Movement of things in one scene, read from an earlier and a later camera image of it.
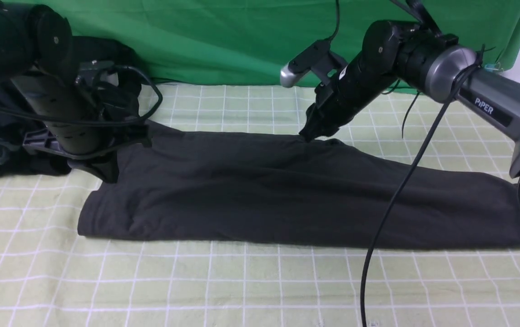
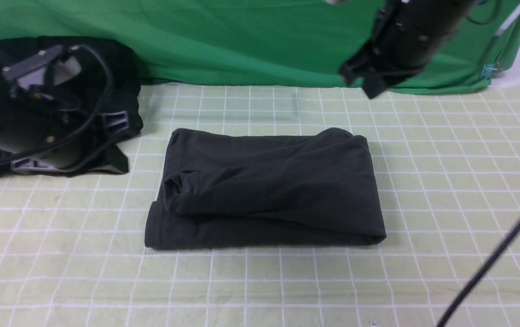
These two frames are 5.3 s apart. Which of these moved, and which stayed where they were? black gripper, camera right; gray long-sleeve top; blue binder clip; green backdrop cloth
Moved: gray long-sleeve top; black gripper, camera right
Stayed: blue binder clip; green backdrop cloth
